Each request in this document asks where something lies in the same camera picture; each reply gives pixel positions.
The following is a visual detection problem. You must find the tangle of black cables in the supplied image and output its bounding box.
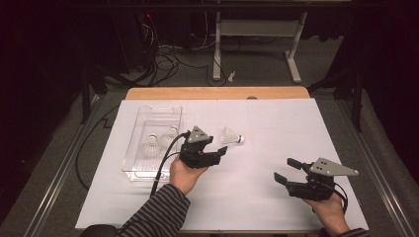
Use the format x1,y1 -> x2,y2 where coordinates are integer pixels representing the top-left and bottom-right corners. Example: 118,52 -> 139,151
141,13 -> 228,88

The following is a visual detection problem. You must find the black floor cable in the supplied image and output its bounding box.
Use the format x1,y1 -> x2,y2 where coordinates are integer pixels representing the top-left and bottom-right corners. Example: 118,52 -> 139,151
74,104 -> 122,192

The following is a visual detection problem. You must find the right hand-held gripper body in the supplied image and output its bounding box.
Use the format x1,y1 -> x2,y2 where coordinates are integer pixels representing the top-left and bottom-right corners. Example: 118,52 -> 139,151
286,157 -> 360,201

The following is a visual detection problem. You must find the clear plastic bin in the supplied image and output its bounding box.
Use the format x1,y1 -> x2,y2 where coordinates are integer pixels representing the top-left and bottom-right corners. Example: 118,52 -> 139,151
122,104 -> 183,183

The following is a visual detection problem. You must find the person's right hand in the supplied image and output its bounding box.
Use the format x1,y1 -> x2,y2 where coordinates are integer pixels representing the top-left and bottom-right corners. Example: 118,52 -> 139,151
302,192 -> 350,236

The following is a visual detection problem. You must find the white plastic shuttlecock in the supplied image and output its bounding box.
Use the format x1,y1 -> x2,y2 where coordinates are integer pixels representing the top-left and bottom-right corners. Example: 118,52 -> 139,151
141,132 -> 162,158
219,125 -> 246,146
159,124 -> 181,149

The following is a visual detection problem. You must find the white metal stand frame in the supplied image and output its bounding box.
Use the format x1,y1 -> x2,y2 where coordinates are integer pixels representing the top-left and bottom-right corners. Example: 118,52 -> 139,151
211,11 -> 309,85

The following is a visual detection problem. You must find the aluminium floor rail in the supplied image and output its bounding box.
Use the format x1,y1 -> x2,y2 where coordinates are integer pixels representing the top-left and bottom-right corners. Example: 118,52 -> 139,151
335,98 -> 419,237
23,95 -> 107,237

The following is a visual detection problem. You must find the person's left hand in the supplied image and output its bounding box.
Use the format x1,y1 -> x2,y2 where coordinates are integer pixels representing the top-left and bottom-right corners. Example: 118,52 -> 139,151
169,156 -> 210,196

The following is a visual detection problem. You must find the black metal stand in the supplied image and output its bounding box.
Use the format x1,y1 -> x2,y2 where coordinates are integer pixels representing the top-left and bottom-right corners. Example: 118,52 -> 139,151
80,62 -> 110,124
307,65 -> 364,132

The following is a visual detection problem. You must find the dark round object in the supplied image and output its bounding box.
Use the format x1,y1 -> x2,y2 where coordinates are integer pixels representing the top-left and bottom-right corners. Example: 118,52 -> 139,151
80,224 -> 118,237

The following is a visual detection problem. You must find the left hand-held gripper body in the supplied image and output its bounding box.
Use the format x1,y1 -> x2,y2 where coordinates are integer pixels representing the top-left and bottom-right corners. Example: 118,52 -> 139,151
179,125 -> 220,170

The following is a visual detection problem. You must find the hand-held gripper black cable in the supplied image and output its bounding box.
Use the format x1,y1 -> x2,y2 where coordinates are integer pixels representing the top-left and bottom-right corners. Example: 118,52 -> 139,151
149,130 -> 192,198
332,182 -> 349,215

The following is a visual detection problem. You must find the dark equipment box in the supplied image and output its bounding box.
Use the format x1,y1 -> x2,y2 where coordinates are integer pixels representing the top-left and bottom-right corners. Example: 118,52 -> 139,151
112,9 -> 159,73

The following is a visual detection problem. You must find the wooden table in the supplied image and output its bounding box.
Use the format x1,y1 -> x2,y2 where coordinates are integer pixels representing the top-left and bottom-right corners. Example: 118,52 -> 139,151
126,86 -> 311,101

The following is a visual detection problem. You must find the left hand-held gripper black cable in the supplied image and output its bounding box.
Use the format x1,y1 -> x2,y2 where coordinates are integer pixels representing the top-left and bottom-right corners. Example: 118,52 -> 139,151
149,130 -> 192,198

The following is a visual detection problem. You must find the right hand-held gripper black cable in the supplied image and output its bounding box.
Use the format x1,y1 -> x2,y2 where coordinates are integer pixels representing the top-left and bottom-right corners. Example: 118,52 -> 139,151
332,182 -> 349,215

